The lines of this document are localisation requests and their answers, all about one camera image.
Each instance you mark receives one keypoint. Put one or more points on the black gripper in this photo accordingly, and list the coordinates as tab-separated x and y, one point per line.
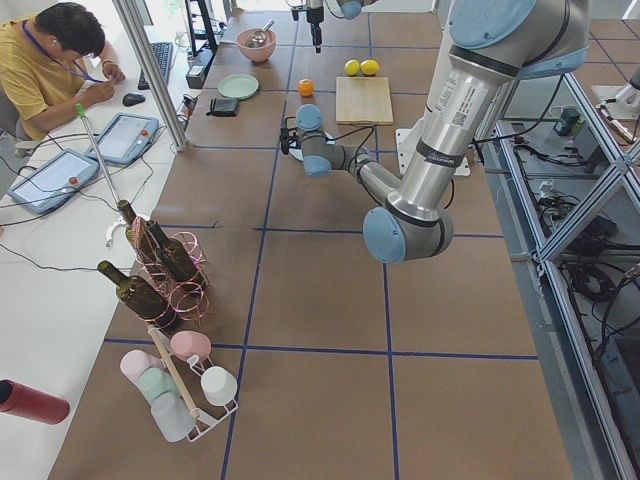
314	12

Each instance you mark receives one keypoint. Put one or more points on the orange fruit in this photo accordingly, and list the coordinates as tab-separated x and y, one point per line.
306	88

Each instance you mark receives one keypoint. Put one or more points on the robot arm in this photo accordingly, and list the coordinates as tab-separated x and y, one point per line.
486	44
350	9

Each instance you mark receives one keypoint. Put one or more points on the light green plate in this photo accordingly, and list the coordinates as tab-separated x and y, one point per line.
238	86

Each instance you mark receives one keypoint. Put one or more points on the yellow lemon near board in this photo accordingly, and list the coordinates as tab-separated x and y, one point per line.
352	67

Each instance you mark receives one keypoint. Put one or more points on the metal scoop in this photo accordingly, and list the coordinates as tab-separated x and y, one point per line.
258	36

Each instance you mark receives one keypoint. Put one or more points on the pink bowl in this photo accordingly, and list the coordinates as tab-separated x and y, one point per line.
256	53

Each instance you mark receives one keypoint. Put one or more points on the yellow lemon outer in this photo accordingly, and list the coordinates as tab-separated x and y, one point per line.
369	67

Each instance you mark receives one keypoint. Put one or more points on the wooden cutting board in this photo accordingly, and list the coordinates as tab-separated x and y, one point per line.
363	100

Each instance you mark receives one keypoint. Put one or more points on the folded grey cloth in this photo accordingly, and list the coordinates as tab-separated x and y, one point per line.
223	107

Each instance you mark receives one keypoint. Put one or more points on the black computer mouse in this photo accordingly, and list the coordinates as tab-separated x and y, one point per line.
133	98

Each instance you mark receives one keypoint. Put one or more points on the teach pendant far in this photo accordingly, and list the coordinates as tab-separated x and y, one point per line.
126	137

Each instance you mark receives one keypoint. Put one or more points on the teach pendant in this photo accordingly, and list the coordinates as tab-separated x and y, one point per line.
126	137
52	184

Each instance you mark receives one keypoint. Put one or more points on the seated person yellow shirt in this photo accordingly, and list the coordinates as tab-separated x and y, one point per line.
53	61

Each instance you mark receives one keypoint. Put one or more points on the teach pendant near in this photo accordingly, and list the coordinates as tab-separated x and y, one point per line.
52	184

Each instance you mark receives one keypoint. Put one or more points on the dark green wine bottle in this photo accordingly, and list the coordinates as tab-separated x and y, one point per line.
139	296

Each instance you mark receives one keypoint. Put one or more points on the pink cup on rack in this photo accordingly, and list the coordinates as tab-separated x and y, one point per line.
188	343

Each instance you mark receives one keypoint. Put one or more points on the white cup rack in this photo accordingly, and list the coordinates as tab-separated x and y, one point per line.
187	377

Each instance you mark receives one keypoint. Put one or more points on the white cup on rack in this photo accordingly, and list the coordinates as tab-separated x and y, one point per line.
219	386

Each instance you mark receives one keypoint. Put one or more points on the light pink cup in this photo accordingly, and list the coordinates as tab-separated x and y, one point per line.
135	362

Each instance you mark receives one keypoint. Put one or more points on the mint green cup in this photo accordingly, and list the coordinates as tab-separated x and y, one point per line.
154	382

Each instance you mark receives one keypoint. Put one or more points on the translucent white cup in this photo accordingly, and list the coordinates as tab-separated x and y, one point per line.
172	416

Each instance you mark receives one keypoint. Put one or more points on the red thermos bottle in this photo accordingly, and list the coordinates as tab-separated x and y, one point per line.
26	402

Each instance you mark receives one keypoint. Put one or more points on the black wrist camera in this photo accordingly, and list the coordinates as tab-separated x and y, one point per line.
284	140
296	7

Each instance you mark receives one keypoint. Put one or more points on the aluminium frame post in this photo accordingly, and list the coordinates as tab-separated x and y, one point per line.
133	25

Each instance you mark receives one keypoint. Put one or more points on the copper wire bottle rack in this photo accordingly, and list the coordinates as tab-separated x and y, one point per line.
188	297

